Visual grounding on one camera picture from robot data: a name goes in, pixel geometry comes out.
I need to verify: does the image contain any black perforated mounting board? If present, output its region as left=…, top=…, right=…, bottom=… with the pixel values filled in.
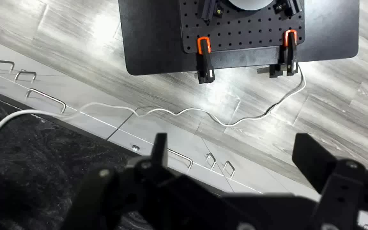
left=178, top=0, right=307, bottom=55

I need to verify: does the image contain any white cable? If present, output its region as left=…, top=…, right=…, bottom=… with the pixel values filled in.
left=0, top=63, right=308, bottom=151

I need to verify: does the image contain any silver drawer handle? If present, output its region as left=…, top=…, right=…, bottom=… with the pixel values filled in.
left=26, top=87, right=69, bottom=116
left=166, top=147, right=196, bottom=170

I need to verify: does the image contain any black base bracket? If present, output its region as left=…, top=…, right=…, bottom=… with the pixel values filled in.
left=198, top=0, right=227, bottom=22
left=272, top=0, right=303, bottom=19

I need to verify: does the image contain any silver lower door handle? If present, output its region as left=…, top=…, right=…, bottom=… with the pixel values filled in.
left=222, top=160, right=238, bottom=179
left=0, top=59, right=17, bottom=73
left=204, top=151, right=219, bottom=169
left=14, top=69, right=38, bottom=83

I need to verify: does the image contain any white lower cabinet unit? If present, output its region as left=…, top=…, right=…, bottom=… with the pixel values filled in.
left=0, top=32, right=326, bottom=203

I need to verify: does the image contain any small black clip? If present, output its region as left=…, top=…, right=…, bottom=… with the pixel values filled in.
left=257, top=61, right=284, bottom=79

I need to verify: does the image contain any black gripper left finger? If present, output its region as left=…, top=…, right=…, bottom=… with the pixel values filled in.
left=61, top=132, right=181, bottom=230

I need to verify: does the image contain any black stone countertop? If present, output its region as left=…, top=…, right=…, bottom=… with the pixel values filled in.
left=0, top=84, right=236, bottom=230

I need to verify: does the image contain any orange and black clamp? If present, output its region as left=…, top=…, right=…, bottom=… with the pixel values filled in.
left=281, top=28, right=300, bottom=78
left=194, top=34, right=217, bottom=86

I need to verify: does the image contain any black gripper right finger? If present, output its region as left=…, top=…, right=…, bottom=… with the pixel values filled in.
left=291, top=132, right=368, bottom=230

